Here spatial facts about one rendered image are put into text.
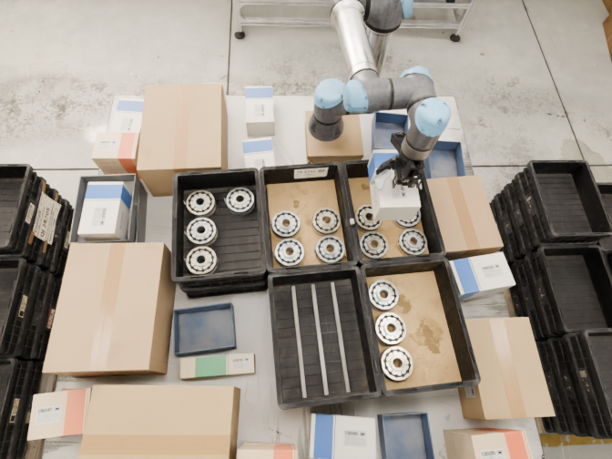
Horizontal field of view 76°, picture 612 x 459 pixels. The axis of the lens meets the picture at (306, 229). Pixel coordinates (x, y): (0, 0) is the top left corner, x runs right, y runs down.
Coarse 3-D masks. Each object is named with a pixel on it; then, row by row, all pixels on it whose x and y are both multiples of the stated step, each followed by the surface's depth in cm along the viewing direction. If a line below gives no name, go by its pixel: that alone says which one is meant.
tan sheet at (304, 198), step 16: (272, 192) 149; (288, 192) 149; (304, 192) 150; (320, 192) 150; (272, 208) 146; (288, 208) 146; (304, 208) 147; (320, 208) 147; (336, 208) 148; (288, 224) 144; (304, 224) 144; (272, 240) 141; (304, 240) 142; (272, 256) 139; (304, 256) 139
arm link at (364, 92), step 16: (336, 0) 108; (352, 0) 107; (336, 16) 108; (352, 16) 105; (352, 32) 102; (352, 48) 99; (368, 48) 99; (352, 64) 97; (368, 64) 96; (352, 80) 94; (368, 80) 93; (384, 80) 93; (352, 96) 92; (368, 96) 92; (384, 96) 93
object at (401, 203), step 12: (372, 156) 122; (384, 156) 121; (372, 168) 122; (372, 192) 123; (384, 192) 116; (396, 192) 116; (408, 192) 116; (372, 204) 123; (384, 204) 114; (396, 204) 115; (408, 204) 115; (420, 204) 115; (384, 216) 120; (396, 216) 120; (408, 216) 120
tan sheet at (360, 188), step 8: (352, 184) 152; (360, 184) 152; (368, 184) 152; (352, 192) 151; (360, 192) 151; (368, 192) 151; (352, 200) 149; (360, 200) 149; (368, 200) 150; (384, 224) 146; (392, 224) 146; (360, 232) 144; (384, 232) 144; (392, 232) 145; (400, 232) 145; (392, 240) 143; (392, 248) 142; (384, 256) 141; (392, 256) 141; (400, 256) 141
